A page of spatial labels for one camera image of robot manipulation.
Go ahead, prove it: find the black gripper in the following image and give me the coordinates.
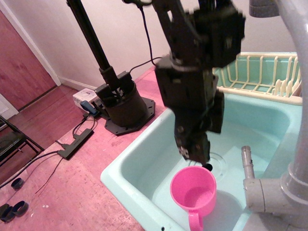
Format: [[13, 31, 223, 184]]
[[155, 56, 224, 165]]

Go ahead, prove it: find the pink plastic cup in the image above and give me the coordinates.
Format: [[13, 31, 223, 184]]
[[170, 166, 217, 231]]

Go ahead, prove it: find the light green sink basin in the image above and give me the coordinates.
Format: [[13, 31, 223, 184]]
[[101, 91, 302, 231]]

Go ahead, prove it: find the grey PVC pipe faucet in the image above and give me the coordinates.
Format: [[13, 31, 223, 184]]
[[240, 0, 308, 228]]

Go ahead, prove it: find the cream dish drying rack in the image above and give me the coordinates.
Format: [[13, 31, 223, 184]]
[[213, 52, 301, 99]]

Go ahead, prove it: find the blue adapter plug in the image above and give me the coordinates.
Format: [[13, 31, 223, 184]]
[[80, 101, 99, 116]]

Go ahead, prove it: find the white cardboard box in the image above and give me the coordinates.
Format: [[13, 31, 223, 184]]
[[73, 88, 98, 109]]

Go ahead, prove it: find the black USB hub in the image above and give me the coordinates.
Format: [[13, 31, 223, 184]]
[[57, 128, 94, 160]]

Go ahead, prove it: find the black metal chair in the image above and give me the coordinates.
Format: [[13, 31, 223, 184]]
[[0, 116, 45, 166]]

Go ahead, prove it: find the red wooden door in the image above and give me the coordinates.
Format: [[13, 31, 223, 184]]
[[0, 13, 56, 111]]

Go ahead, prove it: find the thin black wire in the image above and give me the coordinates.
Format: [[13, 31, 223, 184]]
[[35, 157, 64, 194]]

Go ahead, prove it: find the black tape ring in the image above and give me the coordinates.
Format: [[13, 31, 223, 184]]
[[11, 178, 25, 191], [0, 204, 15, 223], [12, 201, 29, 217]]

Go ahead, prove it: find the grey braided cable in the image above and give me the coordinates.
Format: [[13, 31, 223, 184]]
[[0, 151, 60, 190]]

